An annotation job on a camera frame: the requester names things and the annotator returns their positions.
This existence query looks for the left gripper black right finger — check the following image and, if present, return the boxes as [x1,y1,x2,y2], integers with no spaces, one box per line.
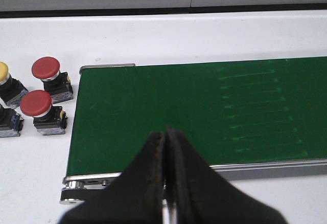
[166,127,286,223]

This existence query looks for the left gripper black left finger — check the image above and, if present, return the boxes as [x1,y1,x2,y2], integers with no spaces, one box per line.
[60,132,164,223]

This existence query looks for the yellow mushroom push button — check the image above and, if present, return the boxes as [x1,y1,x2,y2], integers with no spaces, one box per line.
[0,105,24,138]
[1,62,29,109]

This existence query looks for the red mushroom push button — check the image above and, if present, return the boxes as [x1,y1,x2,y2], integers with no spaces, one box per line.
[20,90,67,136]
[31,56,74,104]

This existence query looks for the aluminium conveyor frame rail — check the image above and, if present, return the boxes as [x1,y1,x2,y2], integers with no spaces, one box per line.
[59,63,327,206]

